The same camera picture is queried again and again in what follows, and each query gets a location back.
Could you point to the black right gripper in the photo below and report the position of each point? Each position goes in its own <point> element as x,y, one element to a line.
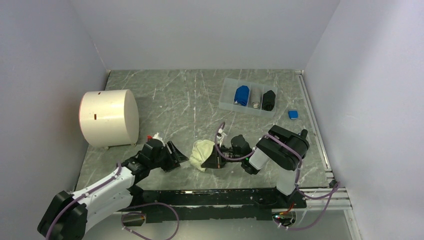
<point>213,161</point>

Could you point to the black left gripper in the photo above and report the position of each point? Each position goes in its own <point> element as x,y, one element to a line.
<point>174,158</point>

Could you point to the cream yellow underwear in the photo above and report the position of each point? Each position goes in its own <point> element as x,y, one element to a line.
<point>201,151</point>

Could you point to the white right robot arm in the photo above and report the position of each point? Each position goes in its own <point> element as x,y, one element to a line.
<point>285,148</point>

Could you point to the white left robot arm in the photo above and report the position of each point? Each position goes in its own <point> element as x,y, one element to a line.
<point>69,216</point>

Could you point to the grey rolled underwear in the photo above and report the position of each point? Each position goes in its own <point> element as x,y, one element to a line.
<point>255,98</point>

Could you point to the black striped rolled underwear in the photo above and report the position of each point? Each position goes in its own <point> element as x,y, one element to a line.
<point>268,100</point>

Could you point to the clear plastic divided tray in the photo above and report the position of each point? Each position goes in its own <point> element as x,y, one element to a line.
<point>227,96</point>

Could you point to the cream cylindrical container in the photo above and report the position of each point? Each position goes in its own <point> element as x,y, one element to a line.
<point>109,118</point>

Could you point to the small blue block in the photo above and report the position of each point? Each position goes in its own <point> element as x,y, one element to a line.
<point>293,114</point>

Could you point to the blue black handheld device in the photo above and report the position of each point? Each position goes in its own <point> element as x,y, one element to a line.
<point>303,133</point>

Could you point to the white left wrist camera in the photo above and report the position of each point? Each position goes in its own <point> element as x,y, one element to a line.
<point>156,136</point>

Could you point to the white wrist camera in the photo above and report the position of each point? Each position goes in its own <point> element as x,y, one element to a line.
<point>221,135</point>
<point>156,136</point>

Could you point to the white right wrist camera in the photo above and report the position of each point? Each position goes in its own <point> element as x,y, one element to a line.
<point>221,135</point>

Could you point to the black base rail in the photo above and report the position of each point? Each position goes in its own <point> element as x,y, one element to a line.
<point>217,204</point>

